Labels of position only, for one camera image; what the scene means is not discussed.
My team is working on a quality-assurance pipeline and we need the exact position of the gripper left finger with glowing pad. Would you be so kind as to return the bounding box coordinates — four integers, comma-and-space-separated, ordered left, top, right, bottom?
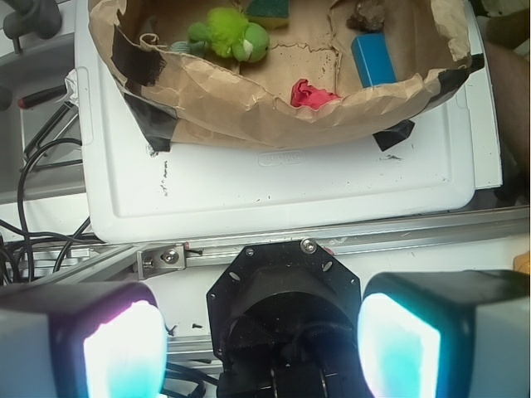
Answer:
1, 282, 168, 397

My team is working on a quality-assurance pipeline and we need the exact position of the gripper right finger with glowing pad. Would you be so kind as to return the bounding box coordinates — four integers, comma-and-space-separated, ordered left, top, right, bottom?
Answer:
358, 269, 530, 397

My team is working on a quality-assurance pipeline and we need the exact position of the brown rock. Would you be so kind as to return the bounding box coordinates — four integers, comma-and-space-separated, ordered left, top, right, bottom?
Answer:
346, 0, 385, 33

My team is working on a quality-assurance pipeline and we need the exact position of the blue rectangular block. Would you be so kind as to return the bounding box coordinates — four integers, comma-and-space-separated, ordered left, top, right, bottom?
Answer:
351, 32, 397, 88

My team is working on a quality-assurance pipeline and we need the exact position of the red crumpled paper ball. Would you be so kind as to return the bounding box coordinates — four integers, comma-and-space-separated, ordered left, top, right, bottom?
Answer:
290, 79, 342, 110

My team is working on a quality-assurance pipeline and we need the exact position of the brown paper bag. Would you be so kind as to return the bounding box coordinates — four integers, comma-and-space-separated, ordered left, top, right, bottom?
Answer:
89, 1, 472, 148

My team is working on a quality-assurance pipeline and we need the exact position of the teal knit cloth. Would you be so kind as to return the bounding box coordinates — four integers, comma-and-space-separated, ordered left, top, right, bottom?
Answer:
169, 41, 192, 54

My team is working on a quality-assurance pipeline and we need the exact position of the green and yellow sponge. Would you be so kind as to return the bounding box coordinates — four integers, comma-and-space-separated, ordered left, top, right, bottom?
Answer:
245, 0, 290, 29

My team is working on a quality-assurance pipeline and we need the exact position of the aluminium extrusion rail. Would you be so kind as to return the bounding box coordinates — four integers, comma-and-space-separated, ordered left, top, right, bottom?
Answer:
24, 206, 531, 283

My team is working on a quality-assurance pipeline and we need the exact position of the metal corner bracket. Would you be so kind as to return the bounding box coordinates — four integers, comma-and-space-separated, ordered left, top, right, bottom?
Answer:
136, 245, 187, 280

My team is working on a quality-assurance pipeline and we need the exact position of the black cable bundle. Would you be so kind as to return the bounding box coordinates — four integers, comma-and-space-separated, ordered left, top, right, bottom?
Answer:
0, 103, 93, 287

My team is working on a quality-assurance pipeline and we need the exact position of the grey clamp handle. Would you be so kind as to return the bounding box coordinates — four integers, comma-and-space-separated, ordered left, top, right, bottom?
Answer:
2, 0, 62, 54

